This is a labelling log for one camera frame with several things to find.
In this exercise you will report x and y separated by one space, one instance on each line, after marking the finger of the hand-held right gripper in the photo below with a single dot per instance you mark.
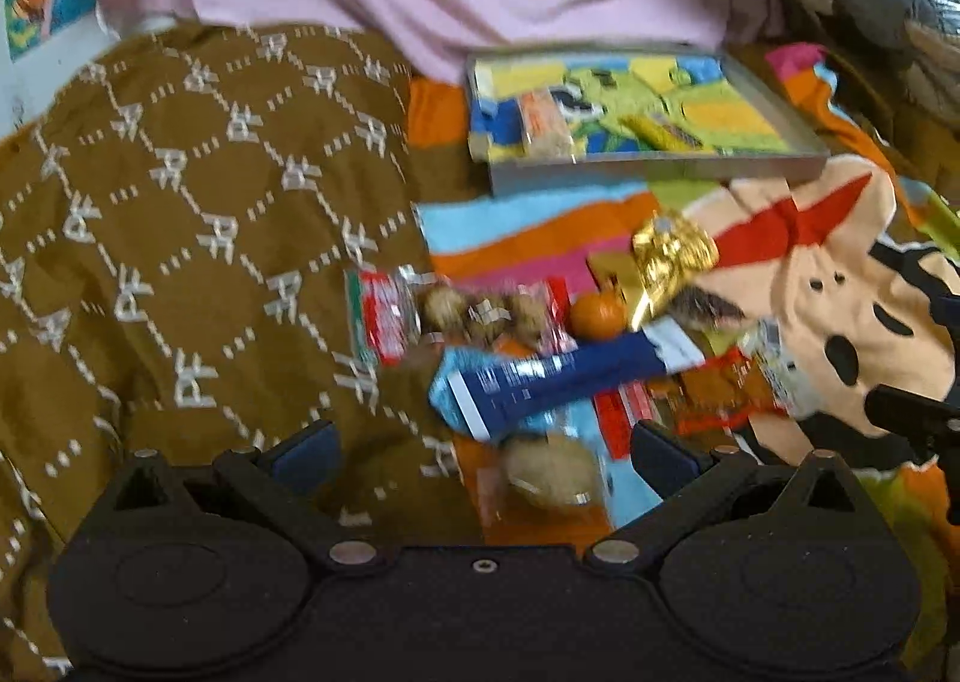
941 299
911 412

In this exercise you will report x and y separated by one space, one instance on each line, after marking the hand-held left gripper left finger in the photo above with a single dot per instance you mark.
309 458

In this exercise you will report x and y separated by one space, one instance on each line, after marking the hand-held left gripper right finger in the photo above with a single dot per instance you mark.
660 458

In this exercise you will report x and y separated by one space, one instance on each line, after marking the orange snack packet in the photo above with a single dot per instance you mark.
712 393

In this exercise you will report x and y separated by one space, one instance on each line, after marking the dark blue snack packet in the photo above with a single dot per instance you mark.
555 374

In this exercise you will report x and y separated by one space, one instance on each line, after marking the grey tray box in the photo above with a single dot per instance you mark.
750 164

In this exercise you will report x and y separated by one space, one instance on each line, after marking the yellow snack packet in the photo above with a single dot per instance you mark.
666 131

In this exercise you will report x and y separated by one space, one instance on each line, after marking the orange white cracker packet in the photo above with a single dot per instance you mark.
546 121

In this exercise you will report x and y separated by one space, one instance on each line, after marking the light blue red-label packet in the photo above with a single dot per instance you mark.
626 427

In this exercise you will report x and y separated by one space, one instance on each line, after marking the clear round cookie packet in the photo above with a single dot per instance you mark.
551 476

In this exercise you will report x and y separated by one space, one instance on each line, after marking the colourful printed blanket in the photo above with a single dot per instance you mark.
825 277

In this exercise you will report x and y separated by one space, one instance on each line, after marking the dark hatched snack packet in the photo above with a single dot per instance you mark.
706 310

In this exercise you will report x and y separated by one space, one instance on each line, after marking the orange tangerine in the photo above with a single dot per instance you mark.
598 316

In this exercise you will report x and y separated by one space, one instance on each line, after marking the red green walnut cookie packet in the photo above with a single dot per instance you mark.
390 318

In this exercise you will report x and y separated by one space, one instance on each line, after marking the gold foil snack packet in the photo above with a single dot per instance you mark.
667 262

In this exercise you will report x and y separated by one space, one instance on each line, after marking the brown patterned blanket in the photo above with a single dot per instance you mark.
187 217

